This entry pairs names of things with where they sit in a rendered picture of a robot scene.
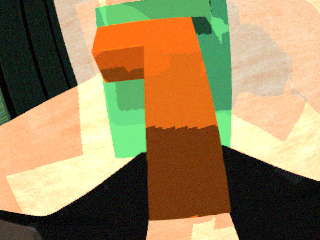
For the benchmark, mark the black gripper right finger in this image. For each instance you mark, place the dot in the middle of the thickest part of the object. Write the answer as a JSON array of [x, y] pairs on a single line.
[[268, 203]]

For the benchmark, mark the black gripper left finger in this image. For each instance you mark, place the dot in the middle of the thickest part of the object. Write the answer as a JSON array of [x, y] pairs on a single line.
[[116, 209]]

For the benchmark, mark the orange l-shaped part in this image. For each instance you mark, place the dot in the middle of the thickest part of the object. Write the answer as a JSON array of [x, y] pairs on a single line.
[[186, 173]]

